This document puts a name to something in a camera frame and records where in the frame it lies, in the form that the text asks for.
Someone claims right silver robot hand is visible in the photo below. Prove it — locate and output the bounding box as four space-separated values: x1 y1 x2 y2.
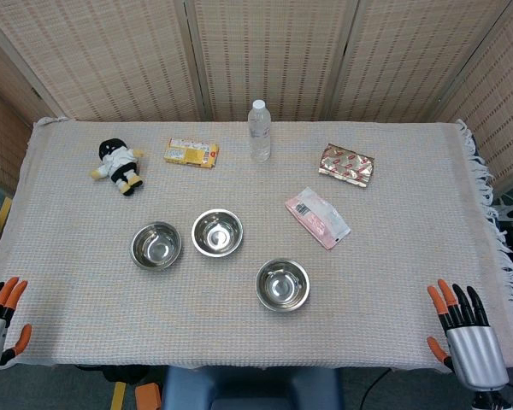
426 278 510 391

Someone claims stainless steel bowl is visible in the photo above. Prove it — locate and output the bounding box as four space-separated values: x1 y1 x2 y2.
255 258 311 313
191 208 245 258
130 220 183 271

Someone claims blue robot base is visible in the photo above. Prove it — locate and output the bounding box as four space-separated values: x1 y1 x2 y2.
161 366 345 410

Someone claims beige woven tablecloth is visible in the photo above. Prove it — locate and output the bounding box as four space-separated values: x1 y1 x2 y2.
0 117 513 373

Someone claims orange block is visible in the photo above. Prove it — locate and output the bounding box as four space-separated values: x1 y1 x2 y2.
134 382 162 410

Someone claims woven folding screen panel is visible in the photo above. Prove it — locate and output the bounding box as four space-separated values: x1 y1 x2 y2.
0 0 207 123
0 25 57 194
327 0 513 124
431 0 513 194
184 0 361 123

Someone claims pink and white snack packet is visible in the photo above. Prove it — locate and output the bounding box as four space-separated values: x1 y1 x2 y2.
284 186 352 251

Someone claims black and white plush doll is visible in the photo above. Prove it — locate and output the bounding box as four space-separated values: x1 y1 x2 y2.
89 138 146 197

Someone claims gold and red snack pack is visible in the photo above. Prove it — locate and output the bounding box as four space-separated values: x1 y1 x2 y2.
317 143 376 190

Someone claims yellow biscuit pack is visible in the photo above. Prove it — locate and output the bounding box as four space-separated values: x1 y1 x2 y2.
162 137 221 169

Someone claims clear plastic water bottle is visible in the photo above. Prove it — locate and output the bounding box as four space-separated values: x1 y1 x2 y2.
247 99 273 163

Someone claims black floor cable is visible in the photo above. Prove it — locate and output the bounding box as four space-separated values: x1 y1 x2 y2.
362 367 392 410

